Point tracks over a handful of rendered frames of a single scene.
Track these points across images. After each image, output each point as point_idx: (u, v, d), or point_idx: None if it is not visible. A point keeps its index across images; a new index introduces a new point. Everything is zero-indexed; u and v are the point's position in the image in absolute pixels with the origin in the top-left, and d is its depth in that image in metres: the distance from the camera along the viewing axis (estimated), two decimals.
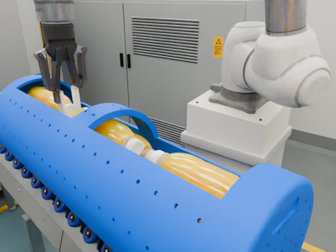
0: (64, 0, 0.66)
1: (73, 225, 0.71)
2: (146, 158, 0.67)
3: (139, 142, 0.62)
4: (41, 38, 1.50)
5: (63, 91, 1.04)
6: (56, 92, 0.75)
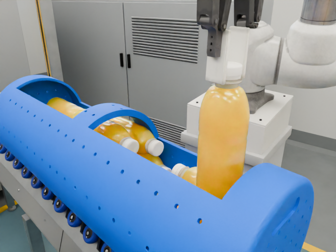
0: None
1: (73, 225, 0.71)
2: (150, 144, 0.70)
3: (132, 143, 0.65)
4: (41, 38, 1.50)
5: (63, 91, 1.04)
6: (219, 32, 0.36)
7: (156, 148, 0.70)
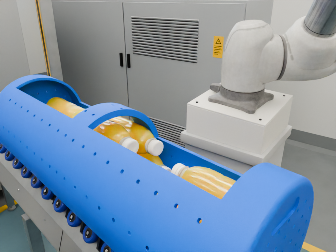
0: None
1: (73, 225, 0.71)
2: (150, 144, 0.70)
3: (132, 143, 0.65)
4: (41, 38, 1.50)
5: (63, 91, 1.04)
6: None
7: (156, 148, 0.70)
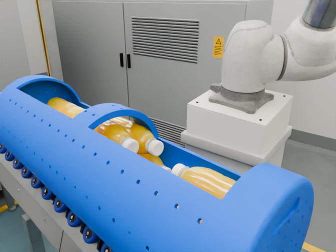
0: None
1: (73, 225, 0.71)
2: (150, 144, 0.70)
3: (132, 143, 0.65)
4: (41, 38, 1.50)
5: (63, 91, 1.04)
6: None
7: (156, 148, 0.70)
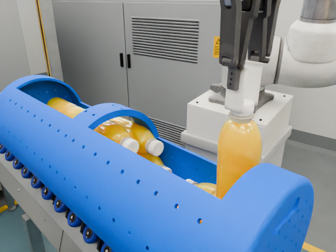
0: None
1: (73, 225, 0.71)
2: (150, 144, 0.70)
3: (132, 143, 0.65)
4: (41, 38, 1.50)
5: (63, 91, 1.04)
6: (238, 70, 0.42)
7: (156, 148, 0.70)
